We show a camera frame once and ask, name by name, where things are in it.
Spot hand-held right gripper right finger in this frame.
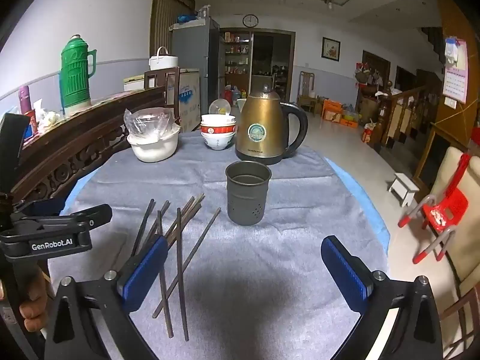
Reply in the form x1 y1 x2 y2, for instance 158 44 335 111
320 235 445 360

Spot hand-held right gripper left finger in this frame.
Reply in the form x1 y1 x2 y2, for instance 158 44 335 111
45 234 169 360

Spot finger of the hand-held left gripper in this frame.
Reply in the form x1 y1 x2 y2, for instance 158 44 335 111
15 198 67 217
37 203 113 233

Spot bunch of dark chopsticks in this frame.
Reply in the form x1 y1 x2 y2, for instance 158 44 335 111
129 193 223 342

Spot grey metal chopstick holder cup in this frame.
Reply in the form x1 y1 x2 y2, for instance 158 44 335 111
225 160 272 227

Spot person's left hand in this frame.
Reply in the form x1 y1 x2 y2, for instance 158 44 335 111
19 269 50 334

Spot carved dark wooden bench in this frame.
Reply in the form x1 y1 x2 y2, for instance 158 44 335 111
11 85 181 212

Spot blue table cover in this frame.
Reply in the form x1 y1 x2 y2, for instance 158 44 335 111
62 155 391 259

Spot grey towel cloth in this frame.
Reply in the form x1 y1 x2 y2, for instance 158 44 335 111
47 131 391 360

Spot white plastic bag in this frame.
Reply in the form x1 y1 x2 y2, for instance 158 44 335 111
37 99 62 133

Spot large white bowl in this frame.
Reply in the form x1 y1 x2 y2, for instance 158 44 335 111
127 124 181 164

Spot white small stool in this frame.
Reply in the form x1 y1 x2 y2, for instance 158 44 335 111
388 172 420 208

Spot clear plastic bag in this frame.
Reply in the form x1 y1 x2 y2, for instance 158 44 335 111
124 107 178 140

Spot pink bottle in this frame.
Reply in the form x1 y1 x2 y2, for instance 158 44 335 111
19 85 31 115

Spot red child chair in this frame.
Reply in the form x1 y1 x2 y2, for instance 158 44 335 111
398 153 472 264

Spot green thermos flask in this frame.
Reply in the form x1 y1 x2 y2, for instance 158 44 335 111
60 34 97 116

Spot cream cushioned wooden chair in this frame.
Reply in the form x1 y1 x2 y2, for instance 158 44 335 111
427 146 480 360

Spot white bowl with red mark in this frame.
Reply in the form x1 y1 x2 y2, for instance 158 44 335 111
202 132 236 151

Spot brown wooden chair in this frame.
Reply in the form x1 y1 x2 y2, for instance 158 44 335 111
144 67 181 121

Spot red patterned bowl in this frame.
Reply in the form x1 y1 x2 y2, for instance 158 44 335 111
201 124 237 135

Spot white chest freezer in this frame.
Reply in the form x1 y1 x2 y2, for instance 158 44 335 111
124 68 202 133

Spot white plain bowl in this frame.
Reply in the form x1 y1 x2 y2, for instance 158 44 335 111
200 114 238 127

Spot orange cardboard box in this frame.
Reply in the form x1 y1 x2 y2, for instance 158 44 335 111
322 99 344 123

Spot gold electric kettle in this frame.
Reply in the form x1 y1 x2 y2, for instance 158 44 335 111
235 84 309 166

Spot round white dish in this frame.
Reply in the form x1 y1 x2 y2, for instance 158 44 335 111
209 98 231 116

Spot wooden stair railing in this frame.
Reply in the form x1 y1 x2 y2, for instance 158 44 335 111
375 82 432 151

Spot wooden chair with tall back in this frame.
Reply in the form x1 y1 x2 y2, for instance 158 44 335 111
298 71 318 108

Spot grey refrigerator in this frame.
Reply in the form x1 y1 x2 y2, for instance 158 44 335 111
171 17 226 130

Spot wooden shelf cabinet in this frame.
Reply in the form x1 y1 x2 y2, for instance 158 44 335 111
219 30 253 100

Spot white pot with handle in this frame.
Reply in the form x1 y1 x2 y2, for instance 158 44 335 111
149 46 179 71

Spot framed wall picture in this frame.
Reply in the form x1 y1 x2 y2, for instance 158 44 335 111
321 37 341 61

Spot pink wall calendar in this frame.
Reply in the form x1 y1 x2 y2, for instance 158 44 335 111
442 37 469 104

